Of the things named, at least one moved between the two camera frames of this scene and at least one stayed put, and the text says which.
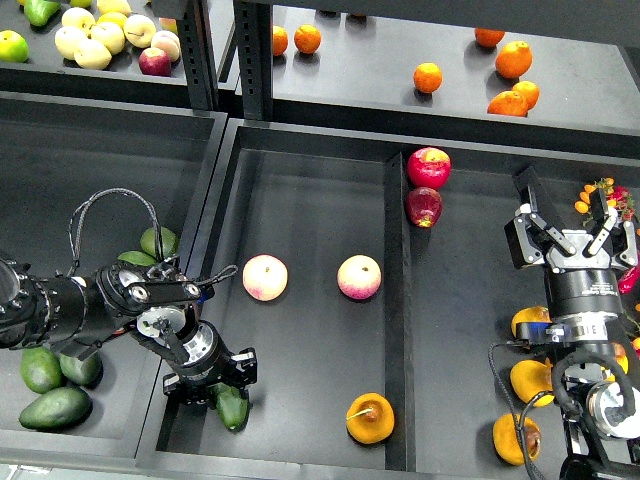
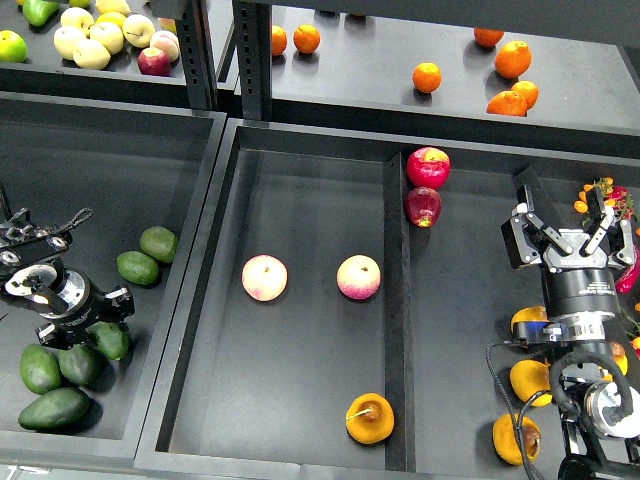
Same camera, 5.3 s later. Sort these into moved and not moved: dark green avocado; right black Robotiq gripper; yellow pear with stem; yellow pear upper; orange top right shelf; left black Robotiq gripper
Moved: left black Robotiq gripper; dark green avocado
Not moved: orange top right shelf; yellow pear upper; right black Robotiq gripper; yellow pear with stem
